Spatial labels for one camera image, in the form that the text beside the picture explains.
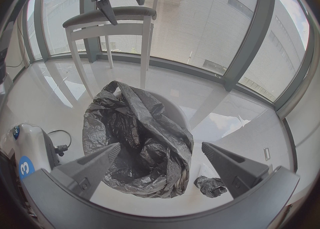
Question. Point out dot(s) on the white trash bin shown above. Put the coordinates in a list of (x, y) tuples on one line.
[(172, 109)]

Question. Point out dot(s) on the crumpled black plastic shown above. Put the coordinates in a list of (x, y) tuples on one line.
[(210, 185)]

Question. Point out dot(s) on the white chair with grey seat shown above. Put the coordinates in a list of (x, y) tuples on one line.
[(110, 15)]

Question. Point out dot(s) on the black plastic bag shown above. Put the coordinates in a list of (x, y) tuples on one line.
[(140, 133)]

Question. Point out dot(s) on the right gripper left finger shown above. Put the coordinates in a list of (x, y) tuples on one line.
[(93, 166)]

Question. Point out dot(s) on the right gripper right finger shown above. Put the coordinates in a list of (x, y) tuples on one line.
[(228, 166)]

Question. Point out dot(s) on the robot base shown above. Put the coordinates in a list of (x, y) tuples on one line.
[(32, 139)]

